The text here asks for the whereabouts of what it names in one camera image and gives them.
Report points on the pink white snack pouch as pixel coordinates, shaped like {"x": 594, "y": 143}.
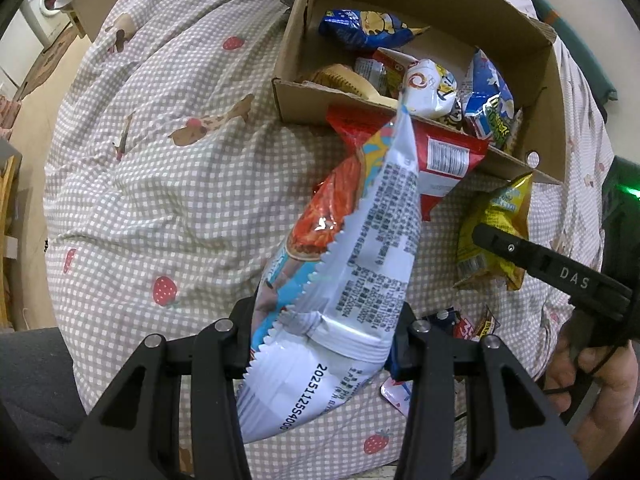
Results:
{"x": 467, "y": 331}

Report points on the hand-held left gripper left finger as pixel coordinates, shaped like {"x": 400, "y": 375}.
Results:
{"x": 235, "y": 345}

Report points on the white cartoon figure snack packet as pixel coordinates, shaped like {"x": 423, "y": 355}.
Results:
{"x": 454, "y": 117}

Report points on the beige wafer bar packet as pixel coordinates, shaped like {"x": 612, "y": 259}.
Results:
{"x": 340, "y": 80}

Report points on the person's right hand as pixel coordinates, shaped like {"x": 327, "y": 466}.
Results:
{"x": 600, "y": 400}

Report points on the white red swirl snack packet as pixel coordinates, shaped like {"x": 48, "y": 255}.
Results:
{"x": 425, "y": 87}

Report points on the checked printed blanket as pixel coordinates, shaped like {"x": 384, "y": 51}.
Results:
{"x": 175, "y": 185}

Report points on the blue cartoon snack packet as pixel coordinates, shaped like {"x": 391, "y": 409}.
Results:
{"x": 365, "y": 27}

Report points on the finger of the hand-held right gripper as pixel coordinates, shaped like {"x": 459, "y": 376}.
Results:
{"x": 540, "y": 262}

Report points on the teal padded bed rail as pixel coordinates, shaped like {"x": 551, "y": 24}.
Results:
{"x": 595, "y": 65}

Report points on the wooden furniture frame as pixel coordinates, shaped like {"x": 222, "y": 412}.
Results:
{"x": 7, "y": 200}

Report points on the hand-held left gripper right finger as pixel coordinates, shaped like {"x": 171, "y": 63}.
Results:
{"x": 400, "y": 360}

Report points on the white washing machine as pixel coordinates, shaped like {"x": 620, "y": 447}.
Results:
{"x": 47, "y": 0}

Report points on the brown floor rug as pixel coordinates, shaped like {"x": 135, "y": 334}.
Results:
{"x": 50, "y": 65}

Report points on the blue green-lettered snack packet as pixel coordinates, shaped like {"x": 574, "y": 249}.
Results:
{"x": 487, "y": 105}

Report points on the grey trousers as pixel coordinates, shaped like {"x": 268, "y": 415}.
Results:
{"x": 35, "y": 385}

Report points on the brown cardboard box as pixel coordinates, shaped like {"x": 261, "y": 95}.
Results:
{"x": 530, "y": 70}

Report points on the white base cabinet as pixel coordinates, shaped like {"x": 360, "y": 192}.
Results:
{"x": 20, "y": 50}

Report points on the small silver snack packet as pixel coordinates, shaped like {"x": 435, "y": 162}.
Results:
{"x": 370, "y": 70}

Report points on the yellow snack bag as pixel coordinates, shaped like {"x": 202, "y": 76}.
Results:
{"x": 500, "y": 210}

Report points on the small brown chocolate packet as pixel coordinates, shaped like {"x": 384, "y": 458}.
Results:
{"x": 487, "y": 327}

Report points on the light blue white snack packet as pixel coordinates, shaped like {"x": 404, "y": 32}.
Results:
{"x": 350, "y": 270}

